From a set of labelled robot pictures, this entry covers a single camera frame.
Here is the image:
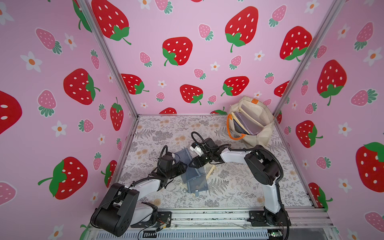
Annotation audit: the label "grey-blue mesh pouch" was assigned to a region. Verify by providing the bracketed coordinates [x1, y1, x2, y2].
[175, 149, 209, 197]

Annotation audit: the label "cream pouch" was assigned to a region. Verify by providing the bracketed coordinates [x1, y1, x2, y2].
[231, 113, 251, 135]

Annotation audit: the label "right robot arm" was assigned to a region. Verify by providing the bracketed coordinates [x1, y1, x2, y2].
[189, 138, 288, 226]

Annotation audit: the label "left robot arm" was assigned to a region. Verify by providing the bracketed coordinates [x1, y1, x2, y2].
[90, 152, 188, 237]

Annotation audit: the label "cream trim pouch underneath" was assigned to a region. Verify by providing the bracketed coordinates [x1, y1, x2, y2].
[206, 165, 216, 179]

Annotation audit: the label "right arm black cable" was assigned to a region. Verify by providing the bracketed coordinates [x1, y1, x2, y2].
[191, 131, 292, 240]

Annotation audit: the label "beige canvas bag orange handles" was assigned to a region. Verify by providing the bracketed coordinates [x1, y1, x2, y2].
[227, 97, 275, 148]

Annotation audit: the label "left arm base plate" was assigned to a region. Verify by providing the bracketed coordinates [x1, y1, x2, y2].
[130, 212, 172, 228]

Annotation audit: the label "aluminium front rail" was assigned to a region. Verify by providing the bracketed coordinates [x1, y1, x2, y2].
[85, 208, 340, 240]

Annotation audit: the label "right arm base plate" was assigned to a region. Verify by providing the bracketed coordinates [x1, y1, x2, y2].
[247, 210, 292, 227]

